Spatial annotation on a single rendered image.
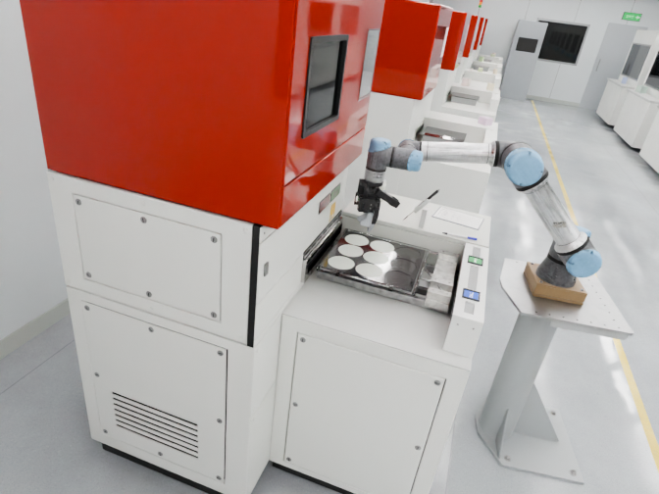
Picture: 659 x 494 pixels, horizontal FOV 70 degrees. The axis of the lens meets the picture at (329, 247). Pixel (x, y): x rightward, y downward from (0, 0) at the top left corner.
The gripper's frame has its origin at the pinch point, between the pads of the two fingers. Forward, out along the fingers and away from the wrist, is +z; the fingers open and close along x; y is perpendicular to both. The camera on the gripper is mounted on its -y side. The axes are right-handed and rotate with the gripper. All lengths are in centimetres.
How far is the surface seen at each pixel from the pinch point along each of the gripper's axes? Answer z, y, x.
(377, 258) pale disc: 9.4, -2.4, 6.5
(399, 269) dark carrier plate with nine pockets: 9.4, -9.0, 14.5
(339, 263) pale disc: 9.5, 13.3, 10.4
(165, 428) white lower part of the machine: 69, 76, 29
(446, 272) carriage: 11.3, -28.9, 14.2
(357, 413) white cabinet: 50, 9, 46
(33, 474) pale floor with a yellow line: 100, 126, 20
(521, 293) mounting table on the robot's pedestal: 17, -60, 20
